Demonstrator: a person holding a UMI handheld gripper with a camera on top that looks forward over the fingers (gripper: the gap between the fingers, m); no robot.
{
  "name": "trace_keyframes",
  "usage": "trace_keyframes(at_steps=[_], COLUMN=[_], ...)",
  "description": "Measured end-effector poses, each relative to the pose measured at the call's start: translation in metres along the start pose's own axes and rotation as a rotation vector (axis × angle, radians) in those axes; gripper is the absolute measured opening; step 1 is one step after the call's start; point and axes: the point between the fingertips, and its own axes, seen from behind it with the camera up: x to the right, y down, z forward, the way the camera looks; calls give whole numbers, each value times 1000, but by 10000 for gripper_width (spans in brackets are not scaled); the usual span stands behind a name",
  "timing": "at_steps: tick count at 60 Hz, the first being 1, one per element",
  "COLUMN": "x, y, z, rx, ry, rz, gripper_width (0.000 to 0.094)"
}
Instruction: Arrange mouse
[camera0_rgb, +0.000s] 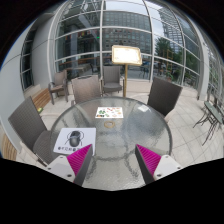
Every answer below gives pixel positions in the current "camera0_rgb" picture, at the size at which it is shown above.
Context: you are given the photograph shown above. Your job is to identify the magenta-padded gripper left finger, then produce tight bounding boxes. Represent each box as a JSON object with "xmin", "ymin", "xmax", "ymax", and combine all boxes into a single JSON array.
[{"xmin": 46, "ymin": 143, "xmax": 94, "ymax": 187}]

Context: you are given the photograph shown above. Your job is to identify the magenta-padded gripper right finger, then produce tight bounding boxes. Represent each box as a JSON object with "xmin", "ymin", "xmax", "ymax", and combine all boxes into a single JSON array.
[{"xmin": 134, "ymin": 143, "xmax": 183, "ymax": 185}]

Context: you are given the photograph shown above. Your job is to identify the black computer mouse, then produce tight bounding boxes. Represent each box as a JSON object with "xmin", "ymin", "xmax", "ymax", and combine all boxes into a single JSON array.
[{"xmin": 68, "ymin": 130, "xmax": 84, "ymax": 147}]

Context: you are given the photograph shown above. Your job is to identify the white printed mouse pad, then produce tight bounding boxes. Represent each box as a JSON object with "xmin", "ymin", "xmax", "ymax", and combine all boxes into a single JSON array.
[{"xmin": 53, "ymin": 127, "xmax": 97, "ymax": 157}]

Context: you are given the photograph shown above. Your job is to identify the tan tape roll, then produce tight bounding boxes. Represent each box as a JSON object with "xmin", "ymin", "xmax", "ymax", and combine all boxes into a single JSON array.
[{"xmin": 103, "ymin": 120, "xmax": 116, "ymax": 130}]

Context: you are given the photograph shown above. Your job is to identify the colourful picture menu sheet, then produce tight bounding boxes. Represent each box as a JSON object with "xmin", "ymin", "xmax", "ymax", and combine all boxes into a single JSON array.
[{"xmin": 94, "ymin": 106, "xmax": 124, "ymax": 120}]

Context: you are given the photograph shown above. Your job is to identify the grey wicker chair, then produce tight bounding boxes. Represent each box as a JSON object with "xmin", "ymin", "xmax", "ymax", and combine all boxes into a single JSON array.
[
  {"xmin": 7, "ymin": 96, "xmax": 62, "ymax": 166},
  {"xmin": 146, "ymin": 76, "xmax": 184, "ymax": 120},
  {"xmin": 48, "ymin": 69, "xmax": 70, "ymax": 106},
  {"xmin": 100, "ymin": 64, "xmax": 125, "ymax": 97},
  {"xmin": 70, "ymin": 74, "xmax": 103, "ymax": 106}
]

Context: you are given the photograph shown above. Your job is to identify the wooden slatted bench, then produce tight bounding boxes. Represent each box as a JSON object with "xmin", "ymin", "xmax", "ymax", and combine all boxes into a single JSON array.
[
  {"xmin": 31, "ymin": 87, "xmax": 52, "ymax": 113},
  {"xmin": 0, "ymin": 132, "xmax": 18, "ymax": 162}
]

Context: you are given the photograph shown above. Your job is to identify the dark metal folding table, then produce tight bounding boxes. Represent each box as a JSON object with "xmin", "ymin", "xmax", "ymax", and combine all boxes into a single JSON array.
[{"xmin": 192, "ymin": 95, "xmax": 224, "ymax": 146}]

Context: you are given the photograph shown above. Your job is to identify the gold menu display stand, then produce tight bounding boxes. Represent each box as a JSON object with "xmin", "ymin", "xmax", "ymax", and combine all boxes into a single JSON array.
[{"xmin": 111, "ymin": 44, "xmax": 144, "ymax": 98}]

